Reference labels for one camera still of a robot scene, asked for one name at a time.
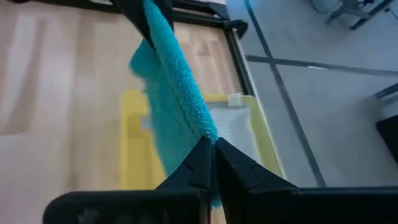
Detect teal microfiber towel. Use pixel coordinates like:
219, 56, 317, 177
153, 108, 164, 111
128, 0, 223, 209

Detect black furniture piece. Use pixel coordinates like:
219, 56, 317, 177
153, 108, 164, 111
374, 82, 398, 165

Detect yellow translucent plastic bin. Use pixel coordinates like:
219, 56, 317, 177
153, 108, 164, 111
119, 89, 287, 191

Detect grey metal stand legs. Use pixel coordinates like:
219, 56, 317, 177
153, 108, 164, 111
310, 0, 396, 31

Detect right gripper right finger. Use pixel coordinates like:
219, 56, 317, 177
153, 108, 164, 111
214, 136, 299, 224

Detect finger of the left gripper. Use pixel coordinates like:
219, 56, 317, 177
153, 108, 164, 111
109, 0, 157, 51
153, 0, 175, 32

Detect grey microfiber towel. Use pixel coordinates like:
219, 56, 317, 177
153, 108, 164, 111
205, 93, 262, 167

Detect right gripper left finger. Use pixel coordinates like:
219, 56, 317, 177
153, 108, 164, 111
154, 136, 216, 224

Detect black aluminium table frame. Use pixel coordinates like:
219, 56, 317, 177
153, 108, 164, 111
0, 0, 259, 98

